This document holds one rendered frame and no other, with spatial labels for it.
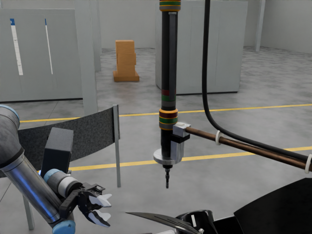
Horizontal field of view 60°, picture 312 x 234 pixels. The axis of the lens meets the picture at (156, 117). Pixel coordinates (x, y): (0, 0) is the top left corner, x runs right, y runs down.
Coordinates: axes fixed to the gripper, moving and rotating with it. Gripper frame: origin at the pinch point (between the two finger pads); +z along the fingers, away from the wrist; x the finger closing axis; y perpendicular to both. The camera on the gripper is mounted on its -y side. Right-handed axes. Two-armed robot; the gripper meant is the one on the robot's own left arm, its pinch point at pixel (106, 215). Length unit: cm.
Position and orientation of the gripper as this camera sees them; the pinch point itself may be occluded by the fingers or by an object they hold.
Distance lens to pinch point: 93.1
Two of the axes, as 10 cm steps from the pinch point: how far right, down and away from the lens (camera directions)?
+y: 6.2, -1.3, 7.8
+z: 7.8, 2.1, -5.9
